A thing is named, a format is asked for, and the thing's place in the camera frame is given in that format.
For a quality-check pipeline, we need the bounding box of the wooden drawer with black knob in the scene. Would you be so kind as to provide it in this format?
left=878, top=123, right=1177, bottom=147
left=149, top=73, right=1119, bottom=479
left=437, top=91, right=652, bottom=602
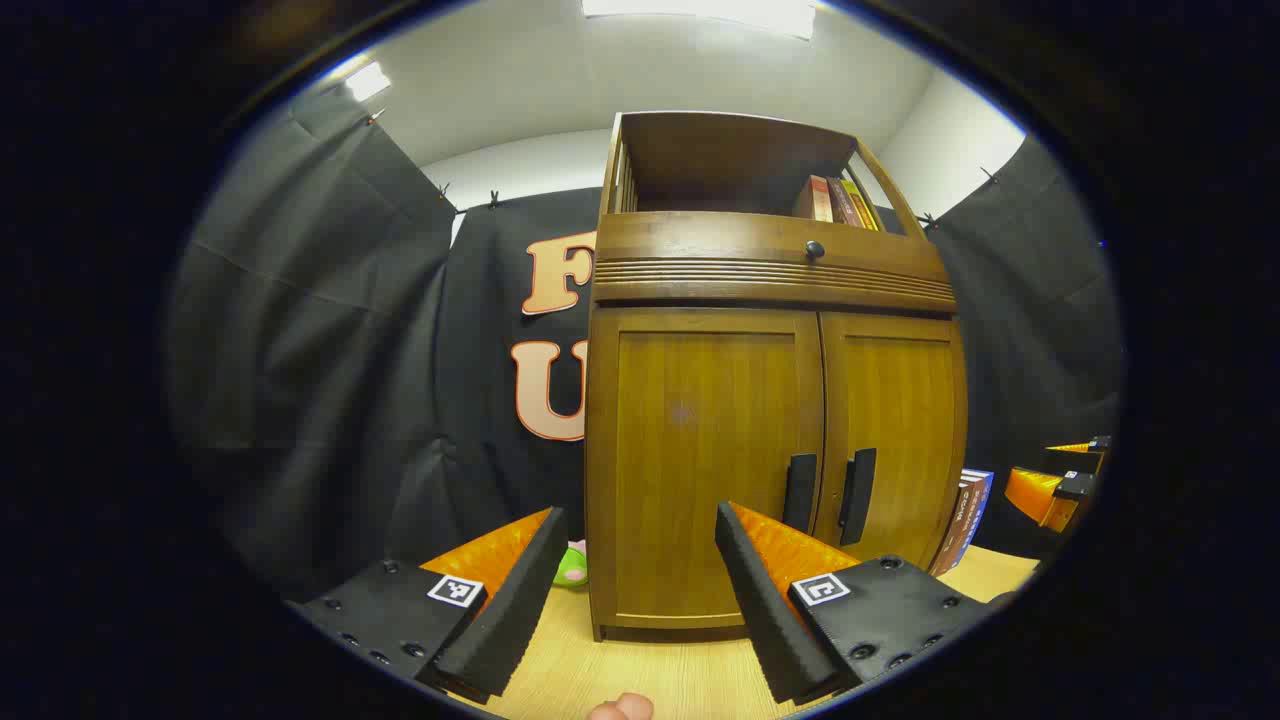
left=592, top=212, right=958, bottom=313

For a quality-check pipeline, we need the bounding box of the large ceiling light panel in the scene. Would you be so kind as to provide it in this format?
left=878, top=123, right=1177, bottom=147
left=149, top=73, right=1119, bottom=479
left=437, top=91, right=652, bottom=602
left=580, top=0, right=818, bottom=41

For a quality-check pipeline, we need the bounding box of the yellow book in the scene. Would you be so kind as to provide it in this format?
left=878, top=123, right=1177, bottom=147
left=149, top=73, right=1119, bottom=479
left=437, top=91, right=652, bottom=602
left=842, top=178, right=883, bottom=233

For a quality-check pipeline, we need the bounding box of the black backdrop cloth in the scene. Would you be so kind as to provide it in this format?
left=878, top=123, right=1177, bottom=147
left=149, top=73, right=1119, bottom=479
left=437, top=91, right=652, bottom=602
left=165, top=85, right=1126, bottom=601

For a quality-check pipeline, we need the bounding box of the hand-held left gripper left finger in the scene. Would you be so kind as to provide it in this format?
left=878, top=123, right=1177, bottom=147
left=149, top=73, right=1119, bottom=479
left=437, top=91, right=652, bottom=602
left=290, top=505, right=571, bottom=706

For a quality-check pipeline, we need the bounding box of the red-brown book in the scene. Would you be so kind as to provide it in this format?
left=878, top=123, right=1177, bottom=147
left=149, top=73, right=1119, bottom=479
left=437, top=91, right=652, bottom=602
left=795, top=175, right=834, bottom=223

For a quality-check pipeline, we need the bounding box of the maroon book with white lettering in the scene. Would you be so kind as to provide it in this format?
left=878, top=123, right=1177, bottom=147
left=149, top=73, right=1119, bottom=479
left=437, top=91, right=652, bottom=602
left=932, top=472, right=981, bottom=578

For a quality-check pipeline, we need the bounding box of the small ceiling light panel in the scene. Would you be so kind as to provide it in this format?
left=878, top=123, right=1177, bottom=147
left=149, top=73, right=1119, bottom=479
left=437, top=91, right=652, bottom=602
left=343, top=60, right=393, bottom=103

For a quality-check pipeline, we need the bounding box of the blue and white book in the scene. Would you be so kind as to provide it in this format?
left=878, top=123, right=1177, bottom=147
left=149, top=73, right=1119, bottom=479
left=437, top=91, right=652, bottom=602
left=960, top=467, right=995, bottom=561

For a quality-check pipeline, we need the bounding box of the wooden shoe cabinet door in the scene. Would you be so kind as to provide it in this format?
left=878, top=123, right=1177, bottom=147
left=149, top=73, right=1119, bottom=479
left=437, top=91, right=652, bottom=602
left=588, top=307, right=824, bottom=631
left=815, top=312, right=968, bottom=573

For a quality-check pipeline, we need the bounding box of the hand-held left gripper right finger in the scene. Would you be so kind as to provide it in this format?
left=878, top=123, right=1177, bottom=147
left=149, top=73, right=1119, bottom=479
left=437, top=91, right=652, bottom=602
left=714, top=501, right=1013, bottom=706

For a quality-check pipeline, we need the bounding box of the wooden double-door shoe cabinet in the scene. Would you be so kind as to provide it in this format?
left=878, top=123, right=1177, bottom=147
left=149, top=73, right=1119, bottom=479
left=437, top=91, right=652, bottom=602
left=585, top=110, right=969, bottom=643

